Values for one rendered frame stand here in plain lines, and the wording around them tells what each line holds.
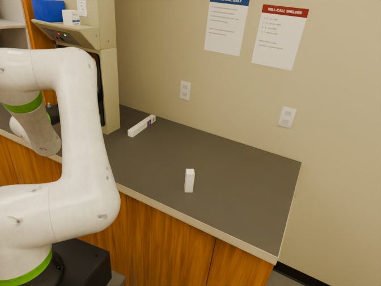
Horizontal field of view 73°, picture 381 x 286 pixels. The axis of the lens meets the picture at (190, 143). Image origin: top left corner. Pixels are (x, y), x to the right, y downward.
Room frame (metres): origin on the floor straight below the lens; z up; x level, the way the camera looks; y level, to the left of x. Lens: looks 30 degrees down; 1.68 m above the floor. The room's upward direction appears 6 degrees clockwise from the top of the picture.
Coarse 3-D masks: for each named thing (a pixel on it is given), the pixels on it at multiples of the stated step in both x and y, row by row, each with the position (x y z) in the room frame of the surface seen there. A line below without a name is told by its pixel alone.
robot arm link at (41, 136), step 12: (36, 108) 0.72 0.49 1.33; (24, 120) 0.72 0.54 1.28; (36, 120) 0.74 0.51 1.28; (48, 120) 0.81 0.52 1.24; (36, 132) 0.77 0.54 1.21; (48, 132) 0.81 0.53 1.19; (36, 144) 0.81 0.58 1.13; (48, 144) 0.83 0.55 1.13; (60, 144) 0.90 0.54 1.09; (48, 156) 0.86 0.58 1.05
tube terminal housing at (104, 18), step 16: (64, 0) 1.37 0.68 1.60; (96, 0) 1.28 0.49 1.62; (112, 0) 1.37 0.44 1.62; (80, 16) 1.33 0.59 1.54; (96, 16) 1.28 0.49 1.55; (112, 16) 1.36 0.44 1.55; (112, 32) 1.36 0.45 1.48; (80, 48) 1.34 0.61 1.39; (112, 48) 1.35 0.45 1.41; (112, 64) 1.35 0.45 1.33; (112, 80) 1.34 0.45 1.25; (112, 96) 1.33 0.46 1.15; (112, 112) 1.33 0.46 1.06; (112, 128) 1.32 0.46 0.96
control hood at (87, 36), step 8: (40, 24) 1.29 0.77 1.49; (48, 24) 1.26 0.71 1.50; (56, 24) 1.24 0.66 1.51; (64, 24) 1.25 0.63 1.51; (80, 24) 1.31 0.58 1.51; (72, 32) 1.21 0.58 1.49; (80, 32) 1.18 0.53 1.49; (88, 32) 1.22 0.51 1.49; (96, 32) 1.26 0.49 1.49; (56, 40) 1.37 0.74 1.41; (80, 40) 1.25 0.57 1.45; (88, 40) 1.21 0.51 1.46; (96, 40) 1.26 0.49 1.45; (96, 48) 1.25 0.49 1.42
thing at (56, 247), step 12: (72, 240) 0.47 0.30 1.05; (60, 252) 0.43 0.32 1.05; (72, 252) 0.43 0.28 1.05; (84, 252) 0.44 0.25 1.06; (96, 252) 0.44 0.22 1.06; (108, 252) 0.44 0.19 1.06; (72, 264) 0.40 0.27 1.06; (84, 264) 0.40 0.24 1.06; (96, 264) 0.40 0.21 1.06; (108, 264) 0.44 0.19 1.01; (72, 276) 0.37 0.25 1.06; (84, 276) 0.37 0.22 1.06; (96, 276) 0.39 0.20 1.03; (108, 276) 0.43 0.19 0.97
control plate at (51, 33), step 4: (44, 28) 1.30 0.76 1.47; (48, 32) 1.32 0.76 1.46; (52, 32) 1.30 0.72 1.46; (56, 32) 1.28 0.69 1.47; (60, 32) 1.26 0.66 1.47; (64, 32) 1.25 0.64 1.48; (56, 36) 1.32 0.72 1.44; (60, 36) 1.30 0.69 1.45; (64, 36) 1.28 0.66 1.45; (68, 36) 1.26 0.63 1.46; (60, 40) 1.34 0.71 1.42; (68, 40) 1.30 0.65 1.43; (72, 40) 1.28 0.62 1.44; (76, 44) 1.30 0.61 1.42
